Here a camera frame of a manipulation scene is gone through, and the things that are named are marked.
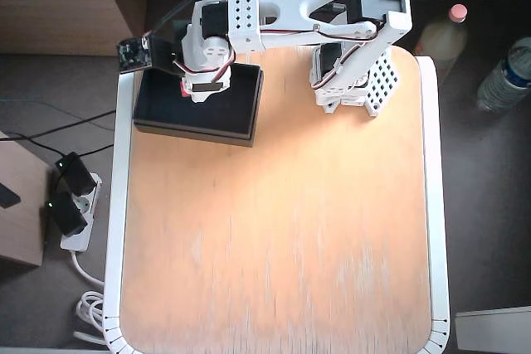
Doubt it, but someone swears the black cardboard bin box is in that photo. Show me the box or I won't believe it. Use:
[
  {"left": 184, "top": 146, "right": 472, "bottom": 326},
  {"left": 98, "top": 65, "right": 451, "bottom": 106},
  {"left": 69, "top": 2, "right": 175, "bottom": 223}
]
[{"left": 132, "top": 62, "right": 265, "bottom": 148}]

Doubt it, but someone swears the grey box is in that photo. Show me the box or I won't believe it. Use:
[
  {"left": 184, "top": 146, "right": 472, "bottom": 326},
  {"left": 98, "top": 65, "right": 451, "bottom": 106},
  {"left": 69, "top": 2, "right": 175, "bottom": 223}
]
[{"left": 454, "top": 306, "right": 531, "bottom": 354}]

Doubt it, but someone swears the clear plastic water bottle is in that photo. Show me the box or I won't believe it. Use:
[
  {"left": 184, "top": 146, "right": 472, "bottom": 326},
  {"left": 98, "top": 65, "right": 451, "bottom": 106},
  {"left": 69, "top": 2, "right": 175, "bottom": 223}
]
[{"left": 476, "top": 36, "right": 531, "bottom": 114}]

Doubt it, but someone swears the brown cardboard box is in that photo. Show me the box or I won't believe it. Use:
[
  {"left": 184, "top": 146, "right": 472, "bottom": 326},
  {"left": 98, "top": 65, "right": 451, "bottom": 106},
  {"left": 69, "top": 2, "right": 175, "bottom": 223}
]
[{"left": 0, "top": 129, "right": 53, "bottom": 268}]

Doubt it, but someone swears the black power adapter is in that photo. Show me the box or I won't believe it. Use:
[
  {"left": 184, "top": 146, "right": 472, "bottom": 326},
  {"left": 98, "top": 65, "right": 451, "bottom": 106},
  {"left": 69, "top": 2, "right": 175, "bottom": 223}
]
[
  {"left": 44, "top": 192, "right": 88, "bottom": 237},
  {"left": 55, "top": 153, "right": 96, "bottom": 196}
]

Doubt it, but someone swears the white power strip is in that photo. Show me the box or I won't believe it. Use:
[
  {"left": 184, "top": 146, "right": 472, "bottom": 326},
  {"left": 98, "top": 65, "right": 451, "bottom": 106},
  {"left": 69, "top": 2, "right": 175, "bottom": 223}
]
[{"left": 60, "top": 171, "right": 103, "bottom": 252}]

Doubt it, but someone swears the thin black camera cable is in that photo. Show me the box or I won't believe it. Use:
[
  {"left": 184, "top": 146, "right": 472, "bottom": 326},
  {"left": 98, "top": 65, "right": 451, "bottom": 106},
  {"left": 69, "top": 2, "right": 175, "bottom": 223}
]
[{"left": 143, "top": 0, "right": 233, "bottom": 40}]

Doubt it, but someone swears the yellow juice bottle pink cap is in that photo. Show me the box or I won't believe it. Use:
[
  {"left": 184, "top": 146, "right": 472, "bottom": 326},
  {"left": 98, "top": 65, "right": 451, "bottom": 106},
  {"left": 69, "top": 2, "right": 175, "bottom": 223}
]
[{"left": 417, "top": 3, "right": 470, "bottom": 80}]

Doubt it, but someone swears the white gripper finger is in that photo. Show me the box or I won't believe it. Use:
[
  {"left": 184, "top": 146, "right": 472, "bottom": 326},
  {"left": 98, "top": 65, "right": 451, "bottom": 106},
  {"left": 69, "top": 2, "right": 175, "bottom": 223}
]
[{"left": 184, "top": 74, "right": 231, "bottom": 103}]

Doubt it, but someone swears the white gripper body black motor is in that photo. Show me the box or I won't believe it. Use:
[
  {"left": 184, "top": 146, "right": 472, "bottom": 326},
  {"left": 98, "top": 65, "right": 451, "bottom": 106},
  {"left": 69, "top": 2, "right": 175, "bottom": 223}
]
[{"left": 149, "top": 24, "right": 236, "bottom": 78}]

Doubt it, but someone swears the black phone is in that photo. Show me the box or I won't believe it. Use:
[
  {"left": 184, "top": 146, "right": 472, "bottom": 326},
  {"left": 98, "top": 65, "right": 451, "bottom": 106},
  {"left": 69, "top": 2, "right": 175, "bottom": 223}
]
[{"left": 0, "top": 182, "right": 21, "bottom": 209}]

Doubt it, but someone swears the brown wooden bed frame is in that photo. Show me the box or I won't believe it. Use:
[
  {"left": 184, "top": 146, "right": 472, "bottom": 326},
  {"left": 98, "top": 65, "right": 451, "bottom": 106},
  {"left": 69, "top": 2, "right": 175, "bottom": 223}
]
[{"left": 0, "top": 0, "right": 531, "bottom": 56}]

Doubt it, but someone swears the black wrist camera board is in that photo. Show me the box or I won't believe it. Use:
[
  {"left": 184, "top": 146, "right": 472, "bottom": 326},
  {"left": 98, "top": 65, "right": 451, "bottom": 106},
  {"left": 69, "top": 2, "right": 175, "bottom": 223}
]
[{"left": 116, "top": 36, "right": 153, "bottom": 72}]

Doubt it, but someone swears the black floor cable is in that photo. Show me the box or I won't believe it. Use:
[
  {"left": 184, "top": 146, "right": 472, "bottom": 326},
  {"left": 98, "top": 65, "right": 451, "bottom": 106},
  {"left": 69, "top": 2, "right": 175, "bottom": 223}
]
[
  {"left": 0, "top": 138, "right": 115, "bottom": 164},
  {"left": 0, "top": 109, "right": 116, "bottom": 140}
]

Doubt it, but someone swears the white power cord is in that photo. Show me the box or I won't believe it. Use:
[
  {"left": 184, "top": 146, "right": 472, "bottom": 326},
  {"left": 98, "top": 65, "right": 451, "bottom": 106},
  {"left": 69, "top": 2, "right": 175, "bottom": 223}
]
[{"left": 70, "top": 249, "right": 109, "bottom": 347}]

